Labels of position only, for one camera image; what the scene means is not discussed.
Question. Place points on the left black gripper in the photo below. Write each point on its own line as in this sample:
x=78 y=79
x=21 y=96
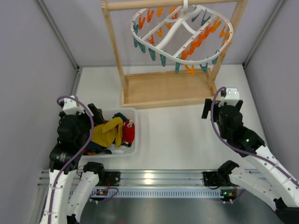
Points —
x=94 y=111

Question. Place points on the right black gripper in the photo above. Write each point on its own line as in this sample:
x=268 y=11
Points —
x=208 y=108

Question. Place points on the mustard yellow sock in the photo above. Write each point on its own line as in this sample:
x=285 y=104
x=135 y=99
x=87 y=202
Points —
x=102 y=137
x=118 y=123

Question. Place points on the white clip hanger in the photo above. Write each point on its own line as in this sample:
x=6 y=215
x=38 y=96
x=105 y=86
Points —
x=190 y=36

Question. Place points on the dark patterned sock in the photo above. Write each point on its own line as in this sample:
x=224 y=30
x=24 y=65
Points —
x=94 y=149

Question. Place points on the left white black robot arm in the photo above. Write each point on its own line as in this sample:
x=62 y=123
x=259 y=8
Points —
x=62 y=206

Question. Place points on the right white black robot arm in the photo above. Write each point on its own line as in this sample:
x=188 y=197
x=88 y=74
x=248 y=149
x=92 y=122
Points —
x=278 y=188

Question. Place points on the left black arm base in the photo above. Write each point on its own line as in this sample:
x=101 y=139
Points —
x=111 y=179

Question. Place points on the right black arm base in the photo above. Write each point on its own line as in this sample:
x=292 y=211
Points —
x=212 y=179

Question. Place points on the wooden hanger stand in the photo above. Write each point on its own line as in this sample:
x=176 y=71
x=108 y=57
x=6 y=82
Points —
x=154 y=89

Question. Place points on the green christmas sock in bin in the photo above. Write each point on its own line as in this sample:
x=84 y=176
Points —
x=120 y=115

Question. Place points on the translucent plastic bin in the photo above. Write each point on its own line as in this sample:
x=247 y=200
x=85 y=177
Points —
x=126 y=149

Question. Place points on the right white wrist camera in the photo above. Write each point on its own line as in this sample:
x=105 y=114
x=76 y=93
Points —
x=231 y=96

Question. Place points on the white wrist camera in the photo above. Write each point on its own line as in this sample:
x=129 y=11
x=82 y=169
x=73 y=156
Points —
x=70 y=106
x=231 y=96

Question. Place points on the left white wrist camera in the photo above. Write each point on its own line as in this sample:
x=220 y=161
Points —
x=70 y=106

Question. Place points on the aluminium rail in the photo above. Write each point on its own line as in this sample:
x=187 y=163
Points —
x=161 y=178

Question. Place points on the perforated cable duct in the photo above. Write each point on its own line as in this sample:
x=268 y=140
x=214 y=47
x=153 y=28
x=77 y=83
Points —
x=164 y=193

